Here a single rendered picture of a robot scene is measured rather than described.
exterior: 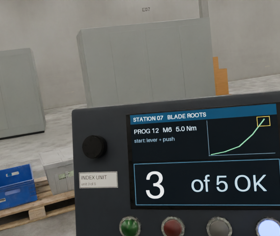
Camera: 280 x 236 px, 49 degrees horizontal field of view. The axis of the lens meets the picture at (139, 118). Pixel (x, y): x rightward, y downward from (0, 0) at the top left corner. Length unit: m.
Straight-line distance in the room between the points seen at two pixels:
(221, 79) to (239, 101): 8.66
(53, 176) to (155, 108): 2.79
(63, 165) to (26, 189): 0.39
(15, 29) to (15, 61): 5.31
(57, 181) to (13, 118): 4.47
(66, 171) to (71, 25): 9.91
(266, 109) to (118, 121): 0.17
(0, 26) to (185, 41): 8.03
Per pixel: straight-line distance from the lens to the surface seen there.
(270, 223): 0.35
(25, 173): 3.68
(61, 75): 12.46
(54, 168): 3.10
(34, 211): 3.09
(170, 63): 6.23
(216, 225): 0.35
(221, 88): 9.03
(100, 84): 5.87
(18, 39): 12.58
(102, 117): 0.38
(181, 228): 0.36
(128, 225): 0.37
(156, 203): 0.36
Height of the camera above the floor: 1.30
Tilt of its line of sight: 10 degrees down
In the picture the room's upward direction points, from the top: 7 degrees counter-clockwise
